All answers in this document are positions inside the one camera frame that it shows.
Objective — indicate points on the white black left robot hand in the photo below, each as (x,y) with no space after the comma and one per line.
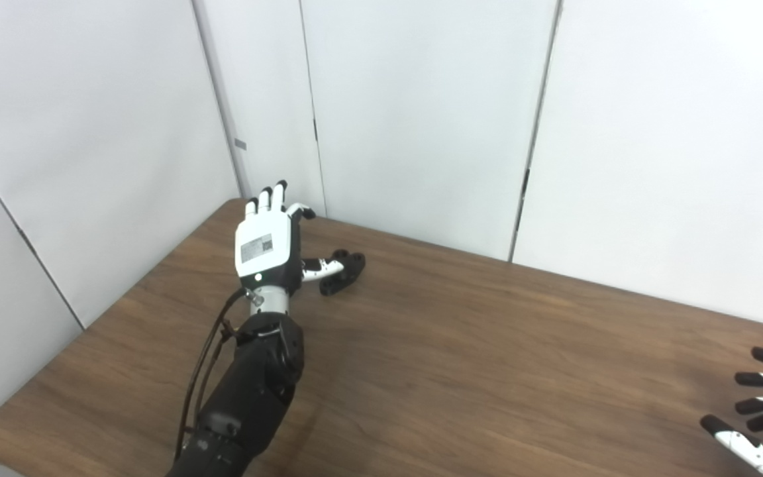
(262,248)

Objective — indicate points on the black plastic holder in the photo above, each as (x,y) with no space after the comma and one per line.
(348,271)

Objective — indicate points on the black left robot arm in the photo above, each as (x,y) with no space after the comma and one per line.
(255,391)

